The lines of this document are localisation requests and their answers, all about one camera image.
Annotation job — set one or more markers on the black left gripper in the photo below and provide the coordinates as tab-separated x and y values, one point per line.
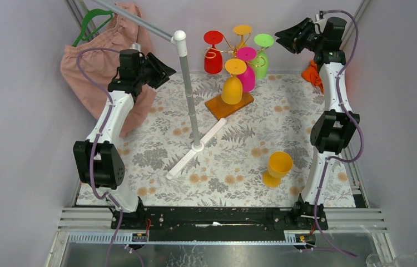
152	71

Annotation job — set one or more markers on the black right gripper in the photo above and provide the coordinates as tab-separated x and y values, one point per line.
288	37

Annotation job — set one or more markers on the green wine glass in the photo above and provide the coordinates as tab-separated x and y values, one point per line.
260	64

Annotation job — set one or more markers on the pink wine glass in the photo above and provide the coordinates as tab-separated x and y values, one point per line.
248	79

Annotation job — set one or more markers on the yellow wine glass front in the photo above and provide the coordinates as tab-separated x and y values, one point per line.
232	89

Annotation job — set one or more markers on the yellow wine glass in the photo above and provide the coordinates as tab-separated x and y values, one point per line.
279	164
244	32
232	89

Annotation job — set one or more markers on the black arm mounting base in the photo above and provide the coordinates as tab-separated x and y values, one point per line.
212	221

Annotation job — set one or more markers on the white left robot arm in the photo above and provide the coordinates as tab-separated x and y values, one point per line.
97	159

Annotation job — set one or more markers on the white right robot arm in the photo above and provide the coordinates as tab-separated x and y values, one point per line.
337	124

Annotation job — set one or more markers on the red wine glass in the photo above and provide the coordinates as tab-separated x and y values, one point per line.
213	61

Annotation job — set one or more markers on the wooden rack base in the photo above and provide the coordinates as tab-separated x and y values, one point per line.
219	109

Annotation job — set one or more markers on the orange crumpled cloth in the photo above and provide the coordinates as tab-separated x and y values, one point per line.
311	74

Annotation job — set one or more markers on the white clothes stand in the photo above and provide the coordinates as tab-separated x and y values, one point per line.
178	38

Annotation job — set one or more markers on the pink cloth garment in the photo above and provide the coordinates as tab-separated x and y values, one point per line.
89	67

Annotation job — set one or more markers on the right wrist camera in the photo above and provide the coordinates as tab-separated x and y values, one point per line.
319	18

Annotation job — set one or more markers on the aluminium front frame rail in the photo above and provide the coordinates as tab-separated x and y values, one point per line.
86	236

